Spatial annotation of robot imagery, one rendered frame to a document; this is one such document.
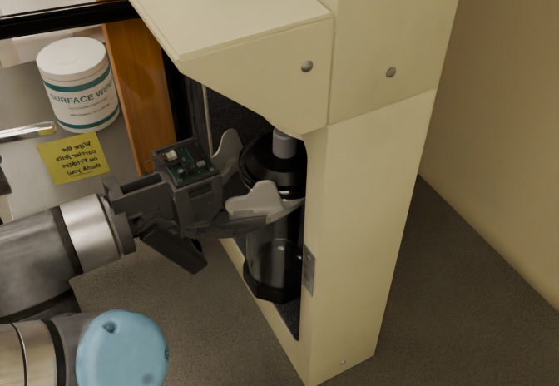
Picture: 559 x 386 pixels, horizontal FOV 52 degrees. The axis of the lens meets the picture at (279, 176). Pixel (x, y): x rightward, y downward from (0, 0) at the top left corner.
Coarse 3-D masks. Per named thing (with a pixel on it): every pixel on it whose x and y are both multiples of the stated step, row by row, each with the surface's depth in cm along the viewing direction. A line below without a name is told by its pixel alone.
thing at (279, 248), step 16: (240, 160) 67; (288, 192) 64; (304, 208) 68; (272, 224) 69; (288, 224) 68; (256, 240) 72; (272, 240) 71; (288, 240) 71; (256, 256) 75; (272, 256) 73; (288, 256) 73; (256, 272) 77; (272, 272) 75; (288, 272) 75; (272, 288) 77; (288, 288) 78
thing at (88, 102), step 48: (0, 48) 64; (48, 48) 65; (96, 48) 67; (144, 48) 69; (0, 96) 68; (48, 96) 70; (96, 96) 72; (144, 96) 74; (0, 144) 72; (48, 144) 74; (96, 144) 77; (144, 144) 79; (48, 192) 80; (96, 192) 82
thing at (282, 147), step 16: (256, 144) 67; (272, 144) 67; (288, 144) 64; (256, 160) 65; (272, 160) 65; (288, 160) 65; (304, 160) 65; (256, 176) 65; (272, 176) 64; (288, 176) 64; (304, 176) 64
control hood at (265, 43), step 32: (160, 0) 40; (192, 0) 40; (224, 0) 40; (256, 0) 40; (288, 0) 40; (160, 32) 37; (192, 32) 37; (224, 32) 37; (256, 32) 37; (288, 32) 38; (320, 32) 39; (192, 64) 36; (224, 64) 37; (256, 64) 38; (288, 64) 39; (320, 64) 41; (256, 96) 40; (288, 96) 41; (320, 96) 43; (288, 128) 44
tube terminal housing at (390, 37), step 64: (320, 0) 40; (384, 0) 40; (448, 0) 43; (384, 64) 44; (320, 128) 47; (384, 128) 49; (320, 192) 51; (384, 192) 56; (320, 256) 58; (384, 256) 64; (320, 320) 67
